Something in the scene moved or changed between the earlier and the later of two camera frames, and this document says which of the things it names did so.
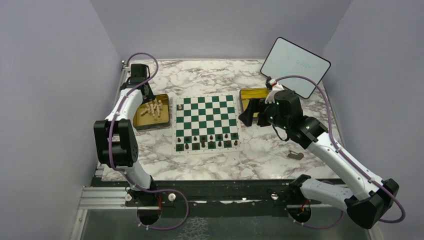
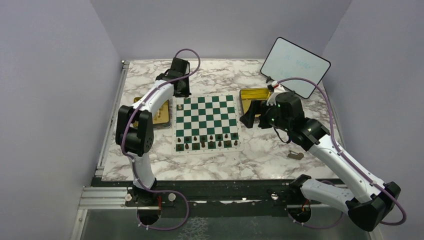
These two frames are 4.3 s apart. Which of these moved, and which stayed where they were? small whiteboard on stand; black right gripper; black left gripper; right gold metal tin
Moved: black left gripper
Stayed: right gold metal tin; black right gripper; small whiteboard on stand
